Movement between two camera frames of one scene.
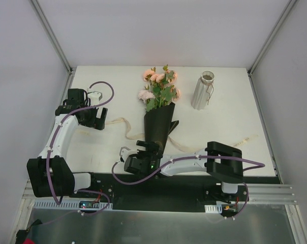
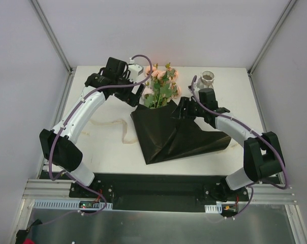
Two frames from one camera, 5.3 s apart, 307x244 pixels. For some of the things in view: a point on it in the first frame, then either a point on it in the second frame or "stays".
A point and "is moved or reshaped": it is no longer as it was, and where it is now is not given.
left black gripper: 100,118 to 132,96
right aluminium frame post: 286,11 stays
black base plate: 133,191 stays
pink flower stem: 169,94 is moved or reshaped
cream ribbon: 185,150 to 125,140
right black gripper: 148,146 to 183,110
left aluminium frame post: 53,38 stays
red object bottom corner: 28,241 stays
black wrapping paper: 158,125 is moved or reshaped
